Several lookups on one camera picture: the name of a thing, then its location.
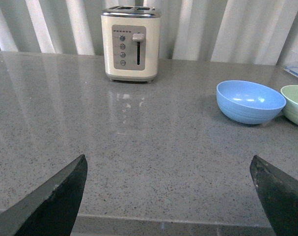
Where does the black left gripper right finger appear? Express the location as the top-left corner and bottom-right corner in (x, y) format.
(250, 155), (298, 236)

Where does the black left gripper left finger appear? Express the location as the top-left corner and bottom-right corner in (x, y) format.
(0, 155), (87, 236)

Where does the green bowl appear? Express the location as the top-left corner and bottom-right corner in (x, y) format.
(280, 85), (298, 125)

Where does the blue bowl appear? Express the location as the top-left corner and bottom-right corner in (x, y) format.
(216, 80), (286, 124)

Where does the clear plastic food container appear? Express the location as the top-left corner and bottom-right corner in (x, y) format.
(284, 49), (298, 78)

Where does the white pleated curtain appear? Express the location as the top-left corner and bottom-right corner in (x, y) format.
(0, 0), (298, 65)

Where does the cream two-slot toaster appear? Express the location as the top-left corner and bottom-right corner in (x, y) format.
(101, 6), (162, 82)

